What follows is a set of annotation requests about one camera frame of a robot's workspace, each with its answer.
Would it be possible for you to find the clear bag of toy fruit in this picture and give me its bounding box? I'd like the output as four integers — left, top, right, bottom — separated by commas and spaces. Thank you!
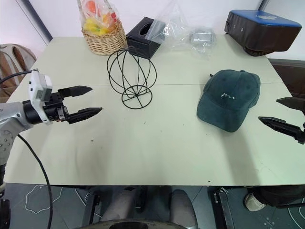
76, 0, 120, 35

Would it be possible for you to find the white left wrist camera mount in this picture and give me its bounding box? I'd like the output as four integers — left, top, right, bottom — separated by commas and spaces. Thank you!
28, 69, 53, 126

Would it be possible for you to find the large clear plastic bag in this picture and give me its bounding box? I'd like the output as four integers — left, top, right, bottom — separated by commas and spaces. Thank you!
152, 0, 218, 58

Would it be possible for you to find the small clear zip bag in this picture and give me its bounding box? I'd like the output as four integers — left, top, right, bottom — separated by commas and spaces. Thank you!
145, 18, 168, 45

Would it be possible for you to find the silver object in bag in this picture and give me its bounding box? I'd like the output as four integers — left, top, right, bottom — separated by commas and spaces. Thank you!
190, 32, 214, 45

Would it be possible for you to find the black case with blue top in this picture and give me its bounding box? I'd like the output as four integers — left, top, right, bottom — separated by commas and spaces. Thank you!
224, 9, 302, 58

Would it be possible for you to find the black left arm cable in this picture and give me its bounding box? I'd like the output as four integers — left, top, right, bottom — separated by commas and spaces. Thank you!
0, 69, 53, 229

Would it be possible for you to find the white shoe of person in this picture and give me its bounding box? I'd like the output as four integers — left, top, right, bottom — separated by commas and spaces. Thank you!
244, 192, 267, 212

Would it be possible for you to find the beige and brown chair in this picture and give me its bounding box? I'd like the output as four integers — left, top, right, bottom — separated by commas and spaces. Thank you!
0, 43, 38, 104

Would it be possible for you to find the black table leg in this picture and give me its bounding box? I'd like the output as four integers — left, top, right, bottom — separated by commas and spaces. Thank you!
84, 190, 101, 225
215, 187, 236, 229

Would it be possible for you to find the dark brown chair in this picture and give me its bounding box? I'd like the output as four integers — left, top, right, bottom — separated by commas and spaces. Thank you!
268, 58, 305, 96

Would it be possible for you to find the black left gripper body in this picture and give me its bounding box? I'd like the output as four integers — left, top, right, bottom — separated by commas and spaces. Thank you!
43, 91, 71, 124

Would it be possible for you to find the black wire hat stand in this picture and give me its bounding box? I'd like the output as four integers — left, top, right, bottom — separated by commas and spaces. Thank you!
106, 46, 158, 111

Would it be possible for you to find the woven wicker basket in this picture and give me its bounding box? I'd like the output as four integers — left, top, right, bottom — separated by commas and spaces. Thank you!
82, 20, 128, 57

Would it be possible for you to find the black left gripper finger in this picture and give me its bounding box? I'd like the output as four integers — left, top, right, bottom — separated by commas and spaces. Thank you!
58, 85, 93, 99
67, 107, 104, 125

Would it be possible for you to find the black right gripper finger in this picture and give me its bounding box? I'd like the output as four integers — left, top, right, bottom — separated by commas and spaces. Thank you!
276, 96, 305, 111
258, 116, 305, 145

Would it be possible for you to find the black trouser leg of person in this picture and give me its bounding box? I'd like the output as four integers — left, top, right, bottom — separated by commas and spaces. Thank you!
246, 184, 305, 208

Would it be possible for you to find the grey rounded leg shape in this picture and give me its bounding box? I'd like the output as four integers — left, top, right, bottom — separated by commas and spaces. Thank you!
102, 190, 142, 223
170, 189, 198, 228

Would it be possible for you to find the black tissue box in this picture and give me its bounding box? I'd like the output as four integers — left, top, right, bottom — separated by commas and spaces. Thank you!
125, 16, 161, 59

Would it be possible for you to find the dark green baseball cap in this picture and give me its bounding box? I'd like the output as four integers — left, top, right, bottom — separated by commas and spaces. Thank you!
196, 69, 261, 133

